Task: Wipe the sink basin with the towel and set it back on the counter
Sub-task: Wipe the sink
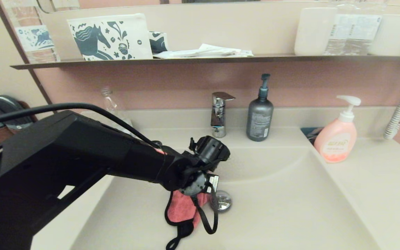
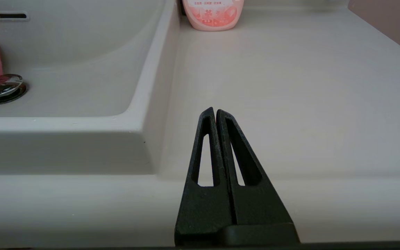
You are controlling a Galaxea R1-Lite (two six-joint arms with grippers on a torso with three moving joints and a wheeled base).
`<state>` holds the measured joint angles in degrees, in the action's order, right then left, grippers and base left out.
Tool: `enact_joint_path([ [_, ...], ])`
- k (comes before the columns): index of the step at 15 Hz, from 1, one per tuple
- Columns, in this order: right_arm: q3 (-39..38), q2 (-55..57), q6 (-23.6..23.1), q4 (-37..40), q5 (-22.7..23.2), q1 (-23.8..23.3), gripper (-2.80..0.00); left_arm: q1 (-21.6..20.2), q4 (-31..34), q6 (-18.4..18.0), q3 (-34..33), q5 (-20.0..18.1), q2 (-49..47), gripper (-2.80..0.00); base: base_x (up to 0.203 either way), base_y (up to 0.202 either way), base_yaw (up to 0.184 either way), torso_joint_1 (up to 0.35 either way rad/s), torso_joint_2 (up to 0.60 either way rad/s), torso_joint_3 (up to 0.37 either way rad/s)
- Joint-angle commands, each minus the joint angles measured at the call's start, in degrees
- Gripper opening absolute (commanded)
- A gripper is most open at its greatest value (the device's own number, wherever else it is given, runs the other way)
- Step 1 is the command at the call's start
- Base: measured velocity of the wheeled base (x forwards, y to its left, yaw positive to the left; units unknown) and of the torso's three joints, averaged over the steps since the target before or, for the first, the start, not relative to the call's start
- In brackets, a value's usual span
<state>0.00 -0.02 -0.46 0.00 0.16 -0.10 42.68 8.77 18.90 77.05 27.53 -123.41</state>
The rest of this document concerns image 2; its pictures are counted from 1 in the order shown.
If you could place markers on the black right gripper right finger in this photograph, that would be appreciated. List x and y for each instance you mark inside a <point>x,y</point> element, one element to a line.
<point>259,205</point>

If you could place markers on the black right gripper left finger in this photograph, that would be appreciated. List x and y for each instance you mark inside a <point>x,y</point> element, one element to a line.
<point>203,208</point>

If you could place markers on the beige sink basin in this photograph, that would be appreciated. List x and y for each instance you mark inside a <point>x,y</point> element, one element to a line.
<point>82,86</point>

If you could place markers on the pink soap pump bottle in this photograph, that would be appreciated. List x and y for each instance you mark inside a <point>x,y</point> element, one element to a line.
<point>214,15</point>

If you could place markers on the chrome drain stopper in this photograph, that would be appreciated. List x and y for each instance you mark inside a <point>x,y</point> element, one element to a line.
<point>7,91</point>

